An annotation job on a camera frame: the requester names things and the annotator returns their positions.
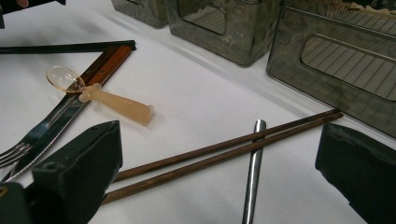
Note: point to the black chopstick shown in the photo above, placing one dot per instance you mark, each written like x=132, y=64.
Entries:
x=93, y=44
x=93, y=49

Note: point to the brown wooden chopstick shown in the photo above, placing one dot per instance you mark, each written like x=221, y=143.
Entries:
x=218, y=146
x=202, y=165

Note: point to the smoky transparent plastic bin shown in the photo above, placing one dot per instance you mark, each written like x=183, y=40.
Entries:
x=286, y=68
x=140, y=12
x=243, y=40

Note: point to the wooden spoon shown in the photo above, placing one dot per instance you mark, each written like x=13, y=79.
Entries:
x=124, y=107

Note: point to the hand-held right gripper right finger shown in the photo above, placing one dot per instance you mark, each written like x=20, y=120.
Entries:
x=361, y=174

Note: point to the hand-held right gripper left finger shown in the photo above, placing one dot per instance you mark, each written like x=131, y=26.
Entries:
x=77, y=174

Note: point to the white tablecloth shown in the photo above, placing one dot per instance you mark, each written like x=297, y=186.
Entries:
x=193, y=93

